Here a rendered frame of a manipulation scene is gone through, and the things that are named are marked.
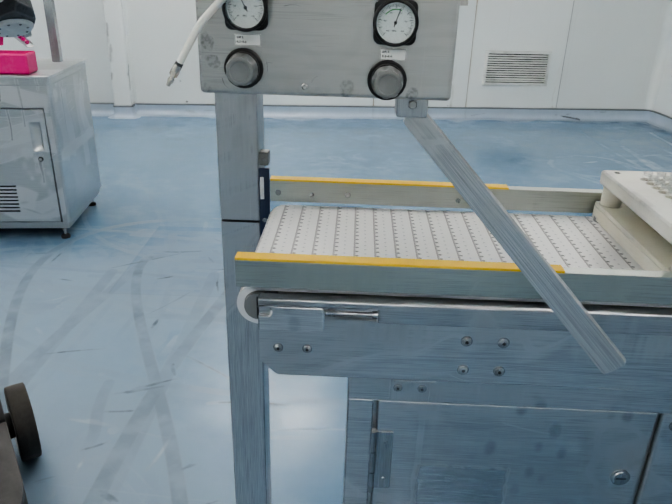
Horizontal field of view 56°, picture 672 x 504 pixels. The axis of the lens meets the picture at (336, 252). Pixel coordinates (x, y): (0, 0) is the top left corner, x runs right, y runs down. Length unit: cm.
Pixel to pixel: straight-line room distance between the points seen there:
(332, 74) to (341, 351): 31
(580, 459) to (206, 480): 107
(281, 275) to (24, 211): 263
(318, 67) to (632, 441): 61
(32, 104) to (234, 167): 219
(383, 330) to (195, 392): 139
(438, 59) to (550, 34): 556
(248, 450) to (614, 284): 73
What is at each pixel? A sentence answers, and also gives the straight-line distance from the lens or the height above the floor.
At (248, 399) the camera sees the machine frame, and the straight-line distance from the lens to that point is 111.
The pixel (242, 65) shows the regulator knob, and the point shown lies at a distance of 54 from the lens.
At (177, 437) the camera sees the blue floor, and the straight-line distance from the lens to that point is 187.
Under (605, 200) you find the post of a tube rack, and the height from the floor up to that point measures 92.
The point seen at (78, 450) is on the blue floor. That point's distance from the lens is 190.
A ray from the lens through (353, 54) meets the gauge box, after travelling 56.
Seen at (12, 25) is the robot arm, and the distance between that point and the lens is 142.
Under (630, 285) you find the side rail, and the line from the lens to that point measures 71.
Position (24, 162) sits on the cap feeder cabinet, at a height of 38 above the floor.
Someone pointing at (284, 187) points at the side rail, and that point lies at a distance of 91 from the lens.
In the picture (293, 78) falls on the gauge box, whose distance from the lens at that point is 56.
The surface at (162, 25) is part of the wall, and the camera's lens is 574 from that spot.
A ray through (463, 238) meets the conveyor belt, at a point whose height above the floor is 89.
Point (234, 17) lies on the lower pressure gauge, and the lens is 55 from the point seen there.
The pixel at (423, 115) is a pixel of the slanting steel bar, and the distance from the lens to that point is 61.
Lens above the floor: 120
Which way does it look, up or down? 24 degrees down
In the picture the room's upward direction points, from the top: 2 degrees clockwise
